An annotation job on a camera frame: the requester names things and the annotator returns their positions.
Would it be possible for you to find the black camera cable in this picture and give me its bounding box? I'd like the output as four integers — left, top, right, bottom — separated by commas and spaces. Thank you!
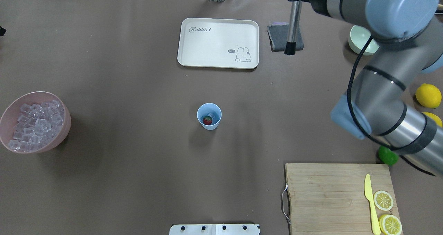
346, 36, 436, 177

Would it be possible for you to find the grey folded cloth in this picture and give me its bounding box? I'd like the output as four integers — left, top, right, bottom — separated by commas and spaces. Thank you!
267, 22, 304, 52

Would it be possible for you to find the mint green bowl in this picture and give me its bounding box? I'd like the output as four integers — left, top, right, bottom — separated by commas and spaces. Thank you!
348, 25, 380, 56

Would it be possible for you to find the lemon slice inner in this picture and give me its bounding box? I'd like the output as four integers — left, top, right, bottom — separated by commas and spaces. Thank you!
379, 214, 403, 235

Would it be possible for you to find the pink bowl of ice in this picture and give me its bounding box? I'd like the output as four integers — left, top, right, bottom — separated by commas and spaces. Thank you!
0, 91, 71, 154

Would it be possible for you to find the yellow plastic knife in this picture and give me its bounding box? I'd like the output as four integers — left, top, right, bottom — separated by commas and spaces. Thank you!
364, 174, 381, 235

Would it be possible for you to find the yellow lemon near board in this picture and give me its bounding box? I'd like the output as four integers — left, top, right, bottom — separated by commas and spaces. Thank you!
422, 112, 443, 127

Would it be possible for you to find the green lime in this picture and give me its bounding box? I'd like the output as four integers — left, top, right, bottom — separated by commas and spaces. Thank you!
378, 145, 400, 166

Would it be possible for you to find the yellow lemon far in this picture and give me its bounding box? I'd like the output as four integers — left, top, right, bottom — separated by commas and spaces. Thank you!
415, 83, 442, 109

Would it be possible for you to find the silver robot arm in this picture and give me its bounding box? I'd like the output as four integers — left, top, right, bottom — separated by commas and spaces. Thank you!
285, 0, 443, 176

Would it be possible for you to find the red strawberry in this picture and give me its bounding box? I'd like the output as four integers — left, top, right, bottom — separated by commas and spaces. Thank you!
201, 115, 213, 126

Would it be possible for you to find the cream rabbit tray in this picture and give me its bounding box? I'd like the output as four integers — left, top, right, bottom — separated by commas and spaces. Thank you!
177, 18, 259, 70

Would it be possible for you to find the light blue plastic cup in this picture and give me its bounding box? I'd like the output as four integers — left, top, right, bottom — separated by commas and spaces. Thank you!
197, 103, 223, 130

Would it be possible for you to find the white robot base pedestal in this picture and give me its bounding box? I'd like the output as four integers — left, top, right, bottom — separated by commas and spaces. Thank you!
169, 223, 261, 235

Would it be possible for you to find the steel muddler black tip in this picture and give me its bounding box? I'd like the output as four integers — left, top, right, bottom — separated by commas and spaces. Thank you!
284, 0, 302, 55

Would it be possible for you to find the wooden cutting board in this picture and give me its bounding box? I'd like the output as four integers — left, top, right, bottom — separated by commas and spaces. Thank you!
284, 163, 395, 235

